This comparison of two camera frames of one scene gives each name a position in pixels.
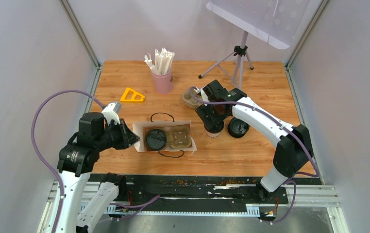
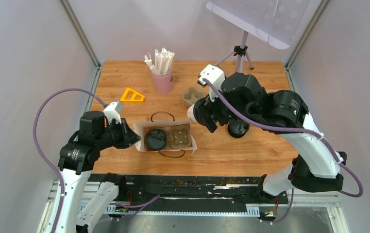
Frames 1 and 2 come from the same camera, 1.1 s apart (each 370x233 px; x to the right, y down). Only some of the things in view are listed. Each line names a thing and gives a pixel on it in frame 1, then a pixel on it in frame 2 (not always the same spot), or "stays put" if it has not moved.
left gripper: (126, 141) stays put
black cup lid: (156, 139) stays put
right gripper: (203, 111) stays put
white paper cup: (213, 135) to (190, 112)
